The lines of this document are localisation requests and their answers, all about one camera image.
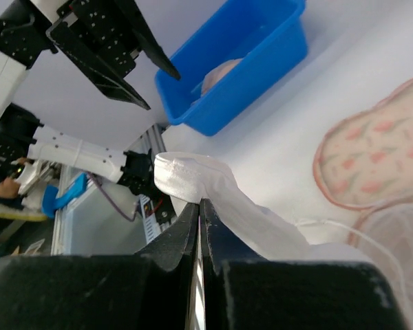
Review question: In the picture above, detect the blue plastic bin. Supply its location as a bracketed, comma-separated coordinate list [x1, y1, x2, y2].
[155, 1, 308, 136]

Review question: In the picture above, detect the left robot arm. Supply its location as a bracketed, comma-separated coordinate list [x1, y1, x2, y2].
[14, 1, 176, 196]

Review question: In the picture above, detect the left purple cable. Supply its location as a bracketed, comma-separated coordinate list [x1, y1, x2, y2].
[89, 173, 140, 223]

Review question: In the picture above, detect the white satin bra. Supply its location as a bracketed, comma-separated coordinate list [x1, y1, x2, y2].
[154, 152, 371, 263]

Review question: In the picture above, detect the floral orange laundry bag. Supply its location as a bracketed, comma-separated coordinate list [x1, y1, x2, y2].
[313, 79, 413, 315]

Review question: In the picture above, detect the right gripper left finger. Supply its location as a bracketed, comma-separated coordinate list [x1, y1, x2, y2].
[0, 203, 198, 329]

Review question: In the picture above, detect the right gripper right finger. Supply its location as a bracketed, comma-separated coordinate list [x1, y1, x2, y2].
[200, 199, 409, 329]

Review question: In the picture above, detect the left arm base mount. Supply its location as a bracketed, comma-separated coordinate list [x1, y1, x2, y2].
[118, 149, 176, 224]

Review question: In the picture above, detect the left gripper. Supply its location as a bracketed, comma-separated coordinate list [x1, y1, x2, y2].
[44, 0, 181, 110]

